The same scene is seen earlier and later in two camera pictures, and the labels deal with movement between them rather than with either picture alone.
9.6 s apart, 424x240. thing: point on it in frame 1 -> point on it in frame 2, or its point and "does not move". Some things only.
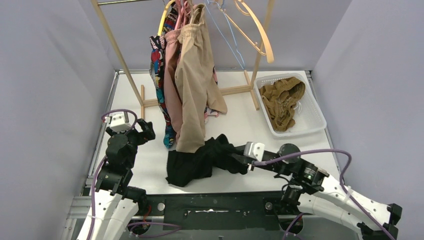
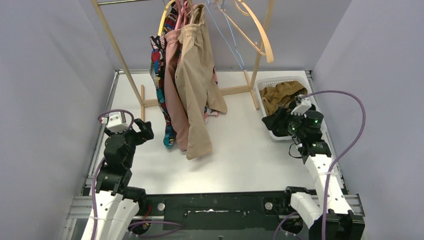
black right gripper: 242,157 -> 290,116
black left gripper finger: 149,134 does not move
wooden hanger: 270,54 does not move
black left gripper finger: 146,127 does not move
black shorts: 184,167 -> 279,121
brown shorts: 278,98 does not move
